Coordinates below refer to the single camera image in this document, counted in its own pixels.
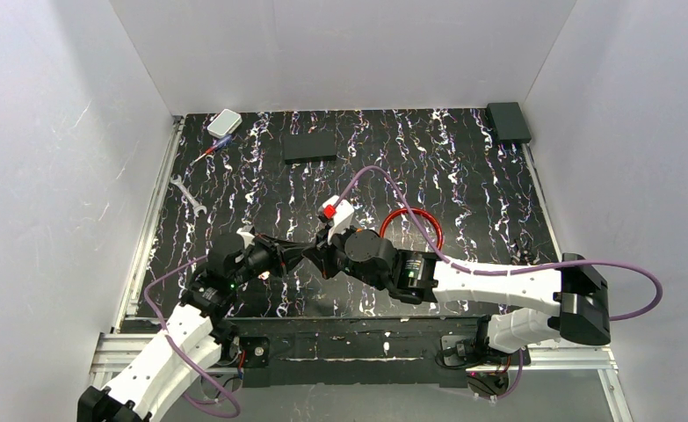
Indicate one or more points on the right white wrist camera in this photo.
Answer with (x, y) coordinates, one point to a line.
(338, 214)

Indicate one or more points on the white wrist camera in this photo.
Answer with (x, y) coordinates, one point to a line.
(248, 235)
(338, 214)

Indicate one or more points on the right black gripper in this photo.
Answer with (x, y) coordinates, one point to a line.
(326, 256)

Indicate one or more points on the black base frame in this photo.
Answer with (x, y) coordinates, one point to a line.
(349, 351)

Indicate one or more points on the small red blue screwdriver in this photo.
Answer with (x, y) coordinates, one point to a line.
(218, 144)

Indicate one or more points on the red cable lock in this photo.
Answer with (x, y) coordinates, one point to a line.
(414, 214)

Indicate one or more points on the black corner box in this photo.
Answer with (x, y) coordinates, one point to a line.
(509, 123)

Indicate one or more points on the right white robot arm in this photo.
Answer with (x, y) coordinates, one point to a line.
(569, 303)

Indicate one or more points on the silver wrench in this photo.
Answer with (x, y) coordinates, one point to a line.
(197, 207)

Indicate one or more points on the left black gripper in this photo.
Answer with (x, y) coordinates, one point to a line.
(277, 256)

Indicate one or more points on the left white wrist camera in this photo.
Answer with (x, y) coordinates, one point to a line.
(248, 235)

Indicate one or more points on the white rectangular box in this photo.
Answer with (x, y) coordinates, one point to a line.
(224, 123)

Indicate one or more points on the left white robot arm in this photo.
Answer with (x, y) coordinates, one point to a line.
(195, 334)

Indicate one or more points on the black flat box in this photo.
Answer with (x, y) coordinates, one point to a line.
(309, 148)

